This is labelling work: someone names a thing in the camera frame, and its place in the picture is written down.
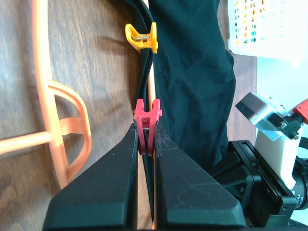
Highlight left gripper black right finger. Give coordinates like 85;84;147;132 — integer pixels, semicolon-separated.
154;122;246;229

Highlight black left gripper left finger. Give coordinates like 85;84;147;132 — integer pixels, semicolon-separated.
43;123;138;230

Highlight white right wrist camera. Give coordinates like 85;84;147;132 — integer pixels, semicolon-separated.
236;91;308;190

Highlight red clothespin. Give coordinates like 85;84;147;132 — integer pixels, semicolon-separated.
134;99;162;156

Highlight orange clothespin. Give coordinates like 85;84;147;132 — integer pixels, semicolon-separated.
125;22;158;54

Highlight white clothespin basket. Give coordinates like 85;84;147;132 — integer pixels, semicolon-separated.
227;0;308;67

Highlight black underwear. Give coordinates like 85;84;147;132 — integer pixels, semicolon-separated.
122;0;236;219

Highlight pile of colourful clothespins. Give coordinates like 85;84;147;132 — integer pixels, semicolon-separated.
233;0;265;45

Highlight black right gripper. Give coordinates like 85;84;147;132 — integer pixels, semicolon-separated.
211;140;308;228

